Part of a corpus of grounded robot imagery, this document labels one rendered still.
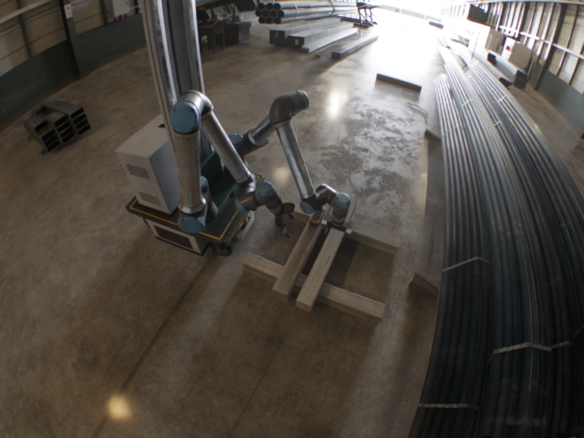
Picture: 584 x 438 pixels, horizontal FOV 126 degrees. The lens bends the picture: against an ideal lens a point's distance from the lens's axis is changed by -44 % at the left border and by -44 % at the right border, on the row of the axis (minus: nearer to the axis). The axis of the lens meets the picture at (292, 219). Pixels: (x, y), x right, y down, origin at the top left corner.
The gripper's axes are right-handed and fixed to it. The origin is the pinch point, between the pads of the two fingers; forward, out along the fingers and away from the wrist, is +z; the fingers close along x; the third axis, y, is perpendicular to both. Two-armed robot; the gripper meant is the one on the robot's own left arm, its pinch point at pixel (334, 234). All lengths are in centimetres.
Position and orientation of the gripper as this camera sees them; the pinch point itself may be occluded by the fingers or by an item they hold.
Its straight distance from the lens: 176.6
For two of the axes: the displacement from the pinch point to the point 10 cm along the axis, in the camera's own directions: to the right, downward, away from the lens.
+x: 9.1, 3.4, -2.5
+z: -0.3, 6.6, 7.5
